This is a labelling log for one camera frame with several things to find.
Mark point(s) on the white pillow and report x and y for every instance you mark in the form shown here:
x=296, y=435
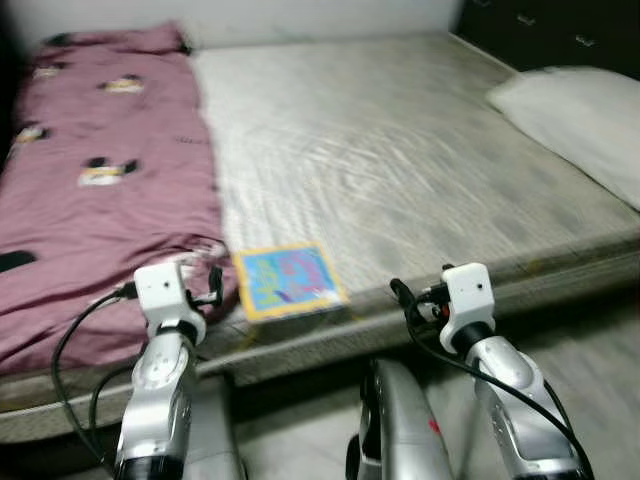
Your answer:
x=580, y=120

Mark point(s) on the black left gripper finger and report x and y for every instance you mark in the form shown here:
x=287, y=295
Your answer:
x=216, y=285

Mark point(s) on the colourful yellow bordered book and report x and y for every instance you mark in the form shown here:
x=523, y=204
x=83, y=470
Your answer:
x=290, y=280

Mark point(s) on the silver robot leg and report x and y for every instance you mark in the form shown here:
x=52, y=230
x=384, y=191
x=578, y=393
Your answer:
x=400, y=430
x=215, y=430

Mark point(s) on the mauve cartoon print blanket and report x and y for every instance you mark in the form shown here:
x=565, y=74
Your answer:
x=100, y=220

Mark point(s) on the black tufted headboard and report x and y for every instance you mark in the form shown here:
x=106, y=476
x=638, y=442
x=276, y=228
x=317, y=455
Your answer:
x=560, y=30

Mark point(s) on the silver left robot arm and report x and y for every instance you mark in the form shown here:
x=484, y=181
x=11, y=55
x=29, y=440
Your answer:
x=160, y=400

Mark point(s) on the silver robot right leg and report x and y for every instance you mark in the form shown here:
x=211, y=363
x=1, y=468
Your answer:
x=400, y=430

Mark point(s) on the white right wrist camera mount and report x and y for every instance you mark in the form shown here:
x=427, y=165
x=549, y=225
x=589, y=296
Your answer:
x=470, y=295

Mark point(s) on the white patterned mattress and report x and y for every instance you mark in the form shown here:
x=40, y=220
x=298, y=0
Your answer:
x=400, y=170

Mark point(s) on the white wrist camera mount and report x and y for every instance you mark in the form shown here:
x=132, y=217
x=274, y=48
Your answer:
x=160, y=290
x=470, y=295

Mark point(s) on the silver robot left leg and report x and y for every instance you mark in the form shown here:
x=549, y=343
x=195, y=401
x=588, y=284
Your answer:
x=215, y=430

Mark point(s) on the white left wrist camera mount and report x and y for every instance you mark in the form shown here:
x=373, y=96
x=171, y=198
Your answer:
x=160, y=290

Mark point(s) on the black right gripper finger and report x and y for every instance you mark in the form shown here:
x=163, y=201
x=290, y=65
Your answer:
x=402, y=298

